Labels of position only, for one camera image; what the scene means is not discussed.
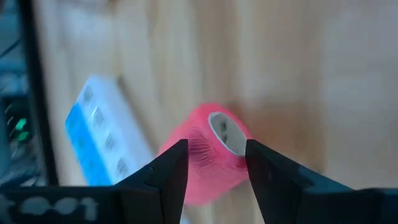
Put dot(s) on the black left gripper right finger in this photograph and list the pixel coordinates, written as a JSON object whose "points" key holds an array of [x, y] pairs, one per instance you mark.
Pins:
{"points": [[273, 186]]}

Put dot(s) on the black table frame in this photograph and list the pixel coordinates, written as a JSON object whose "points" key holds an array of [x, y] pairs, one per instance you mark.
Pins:
{"points": [[37, 93]]}

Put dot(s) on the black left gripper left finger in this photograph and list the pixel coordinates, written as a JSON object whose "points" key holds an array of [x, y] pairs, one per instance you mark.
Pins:
{"points": [[161, 193]]}

